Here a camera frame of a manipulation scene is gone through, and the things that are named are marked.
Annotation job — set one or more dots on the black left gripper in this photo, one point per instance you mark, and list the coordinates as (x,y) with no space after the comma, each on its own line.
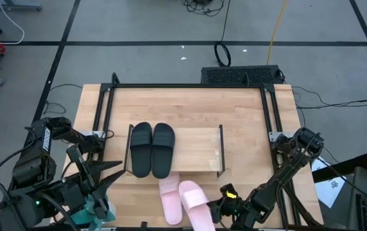
(81,192)

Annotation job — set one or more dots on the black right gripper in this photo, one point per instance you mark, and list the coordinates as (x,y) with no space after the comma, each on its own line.
(235,205)

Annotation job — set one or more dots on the pink rubber slide sandal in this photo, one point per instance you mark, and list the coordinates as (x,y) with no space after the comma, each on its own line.
(198,208)
(170,202)

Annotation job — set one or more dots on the black rubber slide sandal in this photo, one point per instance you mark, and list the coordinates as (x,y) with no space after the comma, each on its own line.
(163,150)
(141,150)

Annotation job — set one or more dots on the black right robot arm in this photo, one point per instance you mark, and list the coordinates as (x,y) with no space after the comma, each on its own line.
(286,167)

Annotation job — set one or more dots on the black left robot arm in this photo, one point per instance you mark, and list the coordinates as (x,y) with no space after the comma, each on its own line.
(32,167)

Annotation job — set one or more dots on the teal cloth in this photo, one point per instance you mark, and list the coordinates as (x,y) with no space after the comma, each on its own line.
(82,216)

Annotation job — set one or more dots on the white paper sheet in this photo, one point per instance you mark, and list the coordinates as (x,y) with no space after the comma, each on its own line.
(329,189)

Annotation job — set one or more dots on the black vented computer case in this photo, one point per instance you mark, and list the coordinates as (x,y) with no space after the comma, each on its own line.
(241,75)

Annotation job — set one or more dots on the grey floor stand bar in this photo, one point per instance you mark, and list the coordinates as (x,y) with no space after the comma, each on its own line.
(13,4)

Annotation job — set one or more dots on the wooden shelf with black frame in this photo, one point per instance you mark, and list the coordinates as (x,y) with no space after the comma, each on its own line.
(196,149)

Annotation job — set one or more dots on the black metal table frame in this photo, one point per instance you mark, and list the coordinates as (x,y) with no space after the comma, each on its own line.
(186,85)

